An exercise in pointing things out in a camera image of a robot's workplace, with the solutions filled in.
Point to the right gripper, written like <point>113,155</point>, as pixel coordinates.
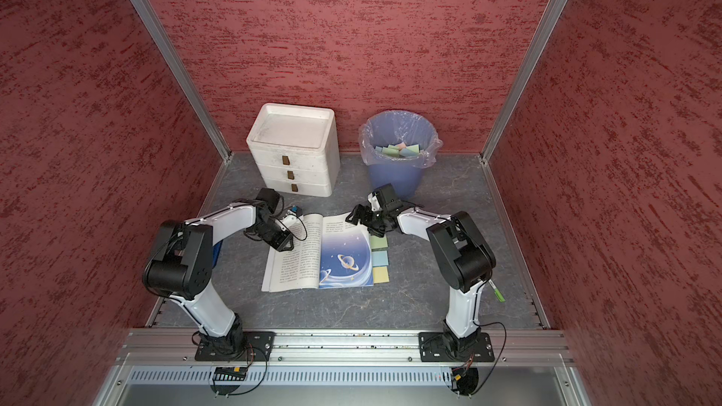
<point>357,210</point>

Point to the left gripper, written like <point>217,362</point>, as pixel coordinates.
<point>278,242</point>

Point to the magazine book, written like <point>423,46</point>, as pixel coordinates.
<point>328,253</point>

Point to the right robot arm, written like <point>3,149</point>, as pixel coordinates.
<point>463,256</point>

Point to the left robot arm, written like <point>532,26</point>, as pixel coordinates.
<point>184,254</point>

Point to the green sticky note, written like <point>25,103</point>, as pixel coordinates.
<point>378,243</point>

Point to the blue sticky note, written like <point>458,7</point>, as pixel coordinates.
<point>380,258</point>

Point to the yellow sticky note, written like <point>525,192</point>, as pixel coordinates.
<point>380,275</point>

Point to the discarded sticky notes pile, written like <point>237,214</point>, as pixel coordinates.
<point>400,150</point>

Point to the blue trash bin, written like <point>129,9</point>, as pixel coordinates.
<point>405,180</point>

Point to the white three-drawer box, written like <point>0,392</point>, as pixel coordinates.
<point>296,149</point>

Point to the clear bin liner bag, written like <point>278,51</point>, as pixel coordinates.
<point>393,127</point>

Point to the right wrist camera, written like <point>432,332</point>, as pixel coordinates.
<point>374,202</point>

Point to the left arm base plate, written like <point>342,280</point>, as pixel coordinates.
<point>251,346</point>

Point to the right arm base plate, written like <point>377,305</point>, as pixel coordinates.
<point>435,347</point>

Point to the aluminium front rail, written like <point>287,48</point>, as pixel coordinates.
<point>172,346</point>

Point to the left corner aluminium post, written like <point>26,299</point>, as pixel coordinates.
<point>155,28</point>

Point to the corner aluminium post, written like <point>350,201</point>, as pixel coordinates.
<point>547,23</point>
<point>155,28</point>

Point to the right corner aluminium post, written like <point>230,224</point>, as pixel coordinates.
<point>547,23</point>

